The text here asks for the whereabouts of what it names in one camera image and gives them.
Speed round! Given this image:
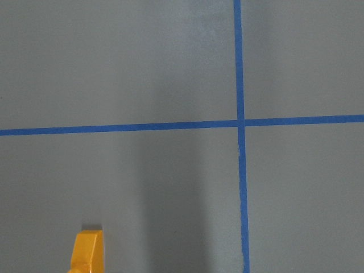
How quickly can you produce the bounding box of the orange trapezoid block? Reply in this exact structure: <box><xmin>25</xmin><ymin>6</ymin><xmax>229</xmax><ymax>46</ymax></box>
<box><xmin>68</xmin><ymin>230</ymin><xmax>105</xmax><ymax>273</ymax></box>

